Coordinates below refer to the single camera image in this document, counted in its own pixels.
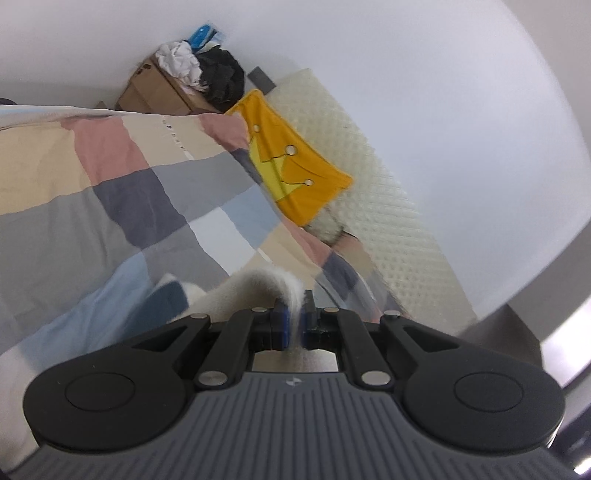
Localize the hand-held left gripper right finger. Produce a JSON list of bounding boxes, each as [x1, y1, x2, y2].
[[300, 290, 462, 389]]

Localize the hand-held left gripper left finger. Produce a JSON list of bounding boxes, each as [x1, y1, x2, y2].
[[129, 298, 293, 388]]

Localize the cream striped fuzzy sweater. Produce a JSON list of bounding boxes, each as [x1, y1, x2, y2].
[[148, 267, 340, 376]]

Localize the checked pillow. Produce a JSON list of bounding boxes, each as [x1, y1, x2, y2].
[[318, 226, 402, 321]]

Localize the cream quilted headboard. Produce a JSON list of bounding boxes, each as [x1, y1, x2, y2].
[[265, 68, 478, 337]]

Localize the yellow crown pillow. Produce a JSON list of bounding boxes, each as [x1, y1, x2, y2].
[[225, 89, 354, 227]]

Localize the checked patchwork quilt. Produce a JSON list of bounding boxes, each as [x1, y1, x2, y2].
[[0, 104, 407, 462]]

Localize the grey wardrobe with niche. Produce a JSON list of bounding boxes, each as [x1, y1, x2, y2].
[[505, 277, 591, 393]]

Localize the black garment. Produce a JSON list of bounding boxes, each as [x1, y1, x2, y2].
[[196, 46, 245, 114]]

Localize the cardboard box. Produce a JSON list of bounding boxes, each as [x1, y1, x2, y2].
[[113, 53, 222, 116]]

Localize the crumpled white cloth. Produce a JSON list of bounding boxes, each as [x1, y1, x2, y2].
[[154, 41, 204, 88]]

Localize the blue plastic packet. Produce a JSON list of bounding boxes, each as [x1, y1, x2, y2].
[[189, 21, 227, 49]]

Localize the grey wall socket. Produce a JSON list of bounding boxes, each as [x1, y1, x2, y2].
[[248, 66, 278, 92]]

